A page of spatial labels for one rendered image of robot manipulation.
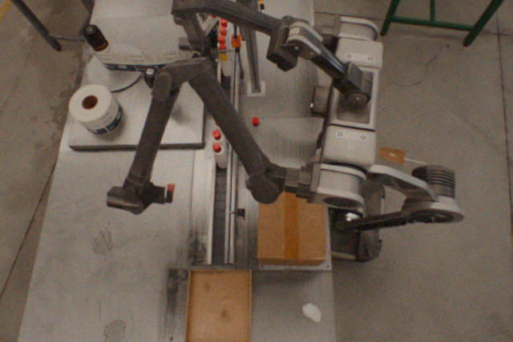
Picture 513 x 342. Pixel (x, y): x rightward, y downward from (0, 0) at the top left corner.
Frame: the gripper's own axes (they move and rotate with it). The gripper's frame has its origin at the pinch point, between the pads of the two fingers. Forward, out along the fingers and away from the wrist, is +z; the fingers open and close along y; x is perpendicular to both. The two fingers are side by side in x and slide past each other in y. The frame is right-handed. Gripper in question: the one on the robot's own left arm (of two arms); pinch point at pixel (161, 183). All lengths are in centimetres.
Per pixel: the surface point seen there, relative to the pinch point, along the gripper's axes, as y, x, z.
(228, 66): -7, -40, 60
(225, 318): -28, 55, 0
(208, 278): -17.4, 43.6, 8.7
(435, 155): -142, 12, 144
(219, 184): -14.0, 9.8, 30.2
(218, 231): -18.2, 25.9, 17.2
